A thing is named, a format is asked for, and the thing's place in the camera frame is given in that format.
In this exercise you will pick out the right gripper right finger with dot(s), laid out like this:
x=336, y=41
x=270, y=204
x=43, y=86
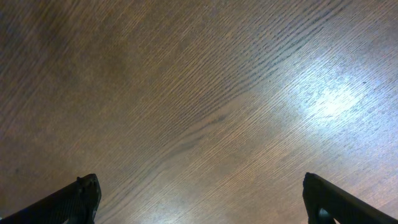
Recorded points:
x=327, y=203

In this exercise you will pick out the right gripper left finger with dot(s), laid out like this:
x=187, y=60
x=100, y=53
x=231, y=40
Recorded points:
x=76, y=203

